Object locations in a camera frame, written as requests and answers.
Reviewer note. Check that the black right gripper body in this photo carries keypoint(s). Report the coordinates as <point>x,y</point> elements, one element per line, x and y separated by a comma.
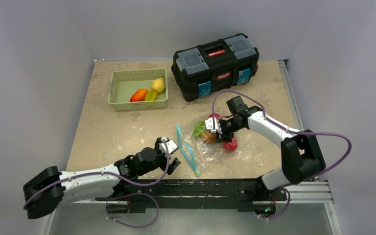
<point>223,130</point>

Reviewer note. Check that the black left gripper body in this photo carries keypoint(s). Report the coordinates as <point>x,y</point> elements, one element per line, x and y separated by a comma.
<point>160,161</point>

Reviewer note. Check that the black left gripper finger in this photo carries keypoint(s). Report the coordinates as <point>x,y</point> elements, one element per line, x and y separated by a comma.
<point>160,143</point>
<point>176,162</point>

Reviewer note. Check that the clear zip top bag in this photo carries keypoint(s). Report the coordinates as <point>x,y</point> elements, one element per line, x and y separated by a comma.
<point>202,156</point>

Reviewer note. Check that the yellow fake pear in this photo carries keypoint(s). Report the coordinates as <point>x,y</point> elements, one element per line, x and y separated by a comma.
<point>159,85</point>

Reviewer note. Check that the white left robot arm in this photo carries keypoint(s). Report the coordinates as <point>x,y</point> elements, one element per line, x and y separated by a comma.
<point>51,188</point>

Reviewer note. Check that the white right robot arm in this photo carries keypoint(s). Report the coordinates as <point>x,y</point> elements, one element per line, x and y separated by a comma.
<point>301,157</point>

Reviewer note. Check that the red fake tomato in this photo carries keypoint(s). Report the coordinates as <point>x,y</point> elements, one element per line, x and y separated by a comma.
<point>231,146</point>

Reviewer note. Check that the red fake apple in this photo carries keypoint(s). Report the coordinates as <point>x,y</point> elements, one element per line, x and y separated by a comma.
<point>216,115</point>

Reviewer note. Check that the brown orange fake fruit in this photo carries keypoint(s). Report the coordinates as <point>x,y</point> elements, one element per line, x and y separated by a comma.
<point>208,137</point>

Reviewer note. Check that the black plastic toolbox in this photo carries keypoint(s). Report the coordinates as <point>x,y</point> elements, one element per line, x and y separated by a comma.
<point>207,68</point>

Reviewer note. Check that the green perforated plastic basket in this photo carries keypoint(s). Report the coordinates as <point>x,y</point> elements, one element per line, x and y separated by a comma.
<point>128,89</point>

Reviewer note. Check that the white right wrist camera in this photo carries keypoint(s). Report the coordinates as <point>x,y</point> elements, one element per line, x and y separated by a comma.
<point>212,125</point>

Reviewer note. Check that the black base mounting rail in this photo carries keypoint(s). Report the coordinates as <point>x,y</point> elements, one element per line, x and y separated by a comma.
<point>226,194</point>

